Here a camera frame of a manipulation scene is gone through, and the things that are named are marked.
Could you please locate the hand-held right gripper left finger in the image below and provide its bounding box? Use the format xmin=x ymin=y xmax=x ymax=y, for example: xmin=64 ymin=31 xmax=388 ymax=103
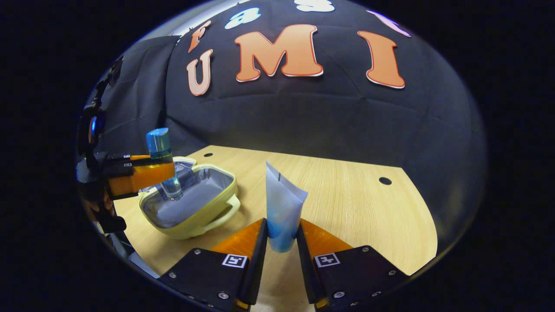
xmin=158 ymin=218 xmax=268 ymax=312

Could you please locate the pale yellow suitcase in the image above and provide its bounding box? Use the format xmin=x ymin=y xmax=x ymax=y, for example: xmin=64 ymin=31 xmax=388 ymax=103
xmin=139 ymin=156 xmax=241 ymax=240

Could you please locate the clear blue capped bottle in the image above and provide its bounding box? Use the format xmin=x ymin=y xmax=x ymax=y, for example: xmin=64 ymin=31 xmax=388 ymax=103
xmin=146 ymin=127 xmax=183 ymax=201

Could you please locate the white and blue tube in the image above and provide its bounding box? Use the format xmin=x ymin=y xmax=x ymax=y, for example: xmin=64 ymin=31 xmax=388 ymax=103
xmin=265 ymin=160 xmax=308 ymax=253

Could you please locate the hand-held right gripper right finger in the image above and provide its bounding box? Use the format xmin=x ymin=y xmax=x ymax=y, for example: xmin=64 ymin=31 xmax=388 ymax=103
xmin=296 ymin=218 xmax=410 ymax=310

